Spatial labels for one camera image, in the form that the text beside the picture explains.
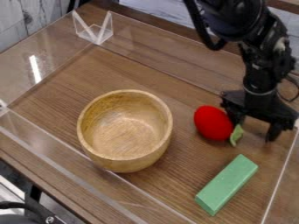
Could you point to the clear acrylic tray barrier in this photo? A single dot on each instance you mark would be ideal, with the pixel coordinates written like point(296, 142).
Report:
point(55, 72)

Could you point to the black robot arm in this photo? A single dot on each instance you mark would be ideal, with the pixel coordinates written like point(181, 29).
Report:
point(246, 22)

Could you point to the wooden bowl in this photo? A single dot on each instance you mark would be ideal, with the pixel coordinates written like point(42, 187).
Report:
point(125, 130)

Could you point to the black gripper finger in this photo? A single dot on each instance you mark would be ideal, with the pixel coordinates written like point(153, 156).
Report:
point(274, 132)
point(237, 115)

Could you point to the red plush fruit green leaf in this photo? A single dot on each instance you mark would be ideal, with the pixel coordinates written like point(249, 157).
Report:
point(214, 125)

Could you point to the black equipment at table corner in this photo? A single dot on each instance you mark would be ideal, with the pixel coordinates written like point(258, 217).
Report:
point(19, 210)

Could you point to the green rectangular block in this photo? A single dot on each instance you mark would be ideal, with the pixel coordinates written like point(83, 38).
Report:
point(217, 193)

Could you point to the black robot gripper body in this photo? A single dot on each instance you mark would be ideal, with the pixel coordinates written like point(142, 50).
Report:
point(258, 99)

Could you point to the clear acrylic corner bracket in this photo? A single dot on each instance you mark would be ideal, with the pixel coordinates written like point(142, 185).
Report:
point(94, 33)

